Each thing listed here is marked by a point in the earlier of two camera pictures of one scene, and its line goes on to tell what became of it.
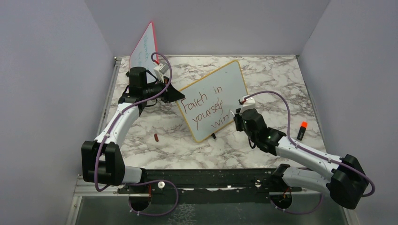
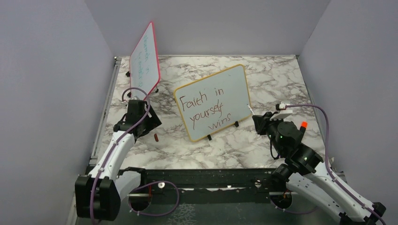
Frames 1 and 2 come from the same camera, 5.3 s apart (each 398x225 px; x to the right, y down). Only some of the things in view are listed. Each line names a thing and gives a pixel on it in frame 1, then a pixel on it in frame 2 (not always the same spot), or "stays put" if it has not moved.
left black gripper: x=171 y=94 -> x=154 y=121
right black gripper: x=237 y=118 -> x=261 y=121
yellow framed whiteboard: x=210 y=102 stays put
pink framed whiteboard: x=142 y=56 stays put
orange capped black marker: x=302 y=131 stays put
